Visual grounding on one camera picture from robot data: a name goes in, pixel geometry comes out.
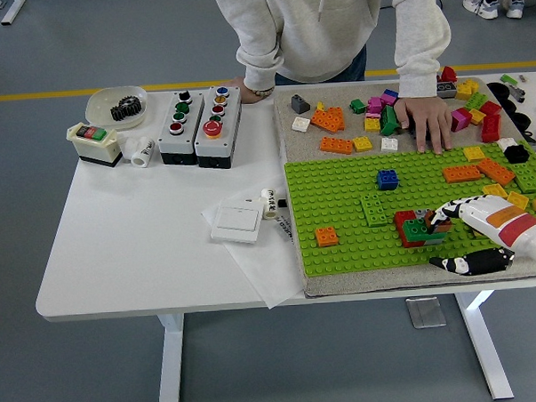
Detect person's left hand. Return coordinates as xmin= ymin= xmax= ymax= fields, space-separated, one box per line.
xmin=392 ymin=93 xmax=454 ymax=157

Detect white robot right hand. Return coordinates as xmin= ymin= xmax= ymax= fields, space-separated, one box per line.
xmin=427 ymin=192 xmax=536 ymax=285

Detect person's right hand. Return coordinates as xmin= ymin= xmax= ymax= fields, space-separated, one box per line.
xmin=222 ymin=74 xmax=269 ymax=105

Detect brown square brick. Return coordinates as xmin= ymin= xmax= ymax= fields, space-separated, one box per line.
xmin=423 ymin=210 xmax=453 ymax=237

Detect blue square brick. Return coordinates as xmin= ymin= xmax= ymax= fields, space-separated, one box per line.
xmin=376 ymin=167 xmax=401 ymax=192

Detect dark grey slope brick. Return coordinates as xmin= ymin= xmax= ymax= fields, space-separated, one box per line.
xmin=400 ymin=121 xmax=432 ymax=143
xmin=289 ymin=92 xmax=312 ymax=115

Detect long grey brick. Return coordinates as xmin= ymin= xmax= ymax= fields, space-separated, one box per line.
xmin=436 ymin=80 xmax=460 ymax=100

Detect long green brick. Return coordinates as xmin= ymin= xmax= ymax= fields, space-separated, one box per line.
xmin=402 ymin=216 xmax=447 ymax=243
xmin=378 ymin=103 xmax=402 ymax=137

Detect lime green brick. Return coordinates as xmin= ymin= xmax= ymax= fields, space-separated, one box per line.
xmin=462 ymin=91 xmax=488 ymax=112

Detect long orange brick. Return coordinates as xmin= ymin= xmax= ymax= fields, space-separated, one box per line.
xmin=318 ymin=134 xmax=355 ymax=157
xmin=476 ymin=157 xmax=516 ymax=188
xmin=442 ymin=162 xmax=484 ymax=184

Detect long red brick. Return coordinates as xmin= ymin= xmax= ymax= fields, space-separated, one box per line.
xmin=479 ymin=112 xmax=504 ymax=143

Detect green brick baseplate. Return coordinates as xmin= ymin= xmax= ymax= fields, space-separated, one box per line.
xmin=282 ymin=142 xmax=536 ymax=279

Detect orange square brick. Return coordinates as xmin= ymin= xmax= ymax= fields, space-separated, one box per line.
xmin=314 ymin=226 xmax=341 ymax=249

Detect grey emergency-stop control box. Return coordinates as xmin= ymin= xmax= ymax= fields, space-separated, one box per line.
xmin=191 ymin=84 xmax=245 ymax=172

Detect lime green plate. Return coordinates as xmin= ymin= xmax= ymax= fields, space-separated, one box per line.
xmin=513 ymin=161 xmax=536 ymax=195
xmin=359 ymin=190 xmax=390 ymax=228

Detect grey four-button control box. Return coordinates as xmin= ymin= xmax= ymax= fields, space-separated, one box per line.
xmin=155 ymin=88 xmax=209 ymax=166

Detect black hexagonal nut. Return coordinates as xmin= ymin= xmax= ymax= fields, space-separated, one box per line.
xmin=503 ymin=142 xmax=530 ymax=165

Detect grey and black tool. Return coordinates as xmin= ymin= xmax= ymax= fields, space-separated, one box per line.
xmin=506 ymin=82 xmax=527 ymax=103

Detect black metal gear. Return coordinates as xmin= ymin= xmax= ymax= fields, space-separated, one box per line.
xmin=109 ymin=104 xmax=130 ymax=125
xmin=116 ymin=95 xmax=143 ymax=117

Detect small white pipe coupling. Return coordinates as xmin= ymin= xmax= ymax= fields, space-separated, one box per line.
xmin=259 ymin=187 xmax=279 ymax=221

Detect large white pipe coupling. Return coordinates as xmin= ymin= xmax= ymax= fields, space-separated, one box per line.
xmin=129 ymin=137 xmax=157 ymax=169

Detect metal floor plate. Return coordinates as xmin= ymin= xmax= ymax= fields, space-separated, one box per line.
xmin=404 ymin=294 xmax=447 ymax=329

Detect white table leg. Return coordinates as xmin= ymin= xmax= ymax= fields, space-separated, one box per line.
xmin=453 ymin=289 xmax=516 ymax=402
xmin=153 ymin=313 xmax=188 ymax=402

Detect white tee pipe fitting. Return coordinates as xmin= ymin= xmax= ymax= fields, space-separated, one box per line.
xmin=116 ymin=135 xmax=139 ymax=164

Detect grey foam mat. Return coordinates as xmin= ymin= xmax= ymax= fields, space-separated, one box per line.
xmin=271 ymin=72 xmax=536 ymax=300

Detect white printed label strip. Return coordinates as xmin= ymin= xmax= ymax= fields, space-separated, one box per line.
xmin=273 ymin=213 xmax=297 ymax=245

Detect white plastic bowl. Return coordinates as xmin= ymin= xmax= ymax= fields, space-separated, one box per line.
xmin=84 ymin=84 xmax=151 ymax=133

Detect white paper sheet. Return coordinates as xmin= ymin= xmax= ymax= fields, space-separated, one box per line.
xmin=199 ymin=185 xmax=308 ymax=312

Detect white furniture foot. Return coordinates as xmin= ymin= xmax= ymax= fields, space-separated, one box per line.
xmin=0 ymin=0 xmax=29 ymax=26

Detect white wall switch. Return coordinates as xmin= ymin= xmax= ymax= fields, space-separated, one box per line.
xmin=208 ymin=199 xmax=266 ymax=247

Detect cream red-green switch box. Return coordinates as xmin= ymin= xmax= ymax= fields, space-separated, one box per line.
xmin=64 ymin=120 xmax=124 ymax=171

